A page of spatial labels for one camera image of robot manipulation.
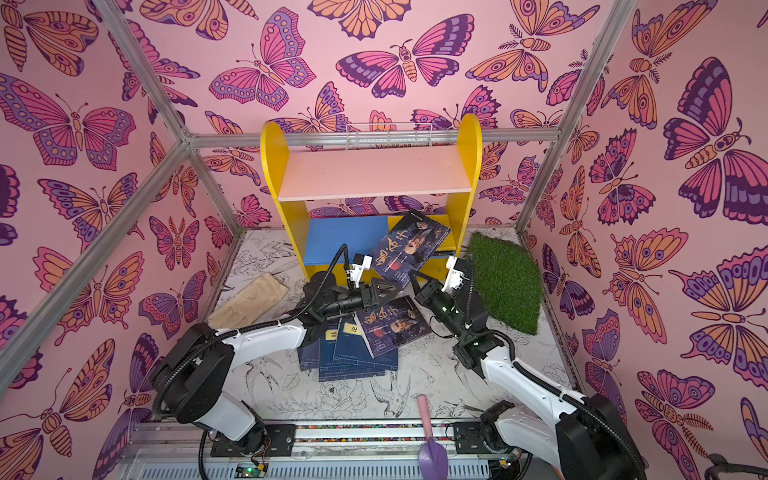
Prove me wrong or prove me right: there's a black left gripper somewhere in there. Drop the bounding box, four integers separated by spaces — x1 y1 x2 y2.
316 282 398 323

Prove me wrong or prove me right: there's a dark purple book with figure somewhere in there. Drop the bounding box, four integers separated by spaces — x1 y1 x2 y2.
372 210 451 289

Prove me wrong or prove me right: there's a navy book with yellow label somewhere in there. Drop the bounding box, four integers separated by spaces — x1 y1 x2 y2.
332 315 399 373

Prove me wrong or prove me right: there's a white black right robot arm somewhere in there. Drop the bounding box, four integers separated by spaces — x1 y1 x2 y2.
409 256 646 479

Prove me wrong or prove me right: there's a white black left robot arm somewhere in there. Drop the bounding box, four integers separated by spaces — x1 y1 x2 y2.
148 246 401 454

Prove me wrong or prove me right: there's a green artificial grass mat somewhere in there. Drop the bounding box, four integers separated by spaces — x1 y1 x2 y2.
469 233 542 335

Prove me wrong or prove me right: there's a navy book yellow label middle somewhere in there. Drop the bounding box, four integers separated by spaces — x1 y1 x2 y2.
319 323 386 382

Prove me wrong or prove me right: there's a navy book bottom left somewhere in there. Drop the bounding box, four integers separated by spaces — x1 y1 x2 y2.
297 340 320 371

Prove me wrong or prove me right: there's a yellow shelf with coloured boards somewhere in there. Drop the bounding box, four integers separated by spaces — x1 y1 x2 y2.
260 115 483 278

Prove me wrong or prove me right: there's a small green circuit board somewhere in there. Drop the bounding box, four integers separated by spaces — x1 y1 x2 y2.
234 463 268 479

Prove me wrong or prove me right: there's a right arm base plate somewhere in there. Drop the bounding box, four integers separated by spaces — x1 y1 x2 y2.
452 421 508 454

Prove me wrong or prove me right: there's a purple trowel with pink handle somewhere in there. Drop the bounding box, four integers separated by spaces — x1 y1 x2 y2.
417 395 449 480

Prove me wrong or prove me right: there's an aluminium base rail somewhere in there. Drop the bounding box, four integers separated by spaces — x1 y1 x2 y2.
114 418 561 479

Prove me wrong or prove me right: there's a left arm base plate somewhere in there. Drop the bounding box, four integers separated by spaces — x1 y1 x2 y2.
210 424 297 458

